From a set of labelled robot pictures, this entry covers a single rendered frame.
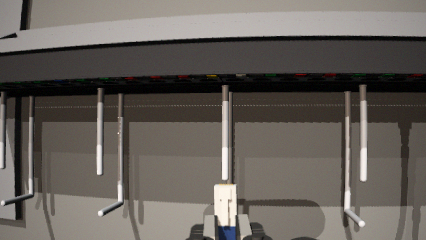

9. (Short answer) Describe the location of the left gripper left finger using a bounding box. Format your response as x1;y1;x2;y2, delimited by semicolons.
186;215;219;240

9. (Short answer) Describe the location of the white network cable plug with blue boot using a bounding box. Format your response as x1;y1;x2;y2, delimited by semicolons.
214;184;237;240

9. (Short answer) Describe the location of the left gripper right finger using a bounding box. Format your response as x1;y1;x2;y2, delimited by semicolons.
235;214;317;240

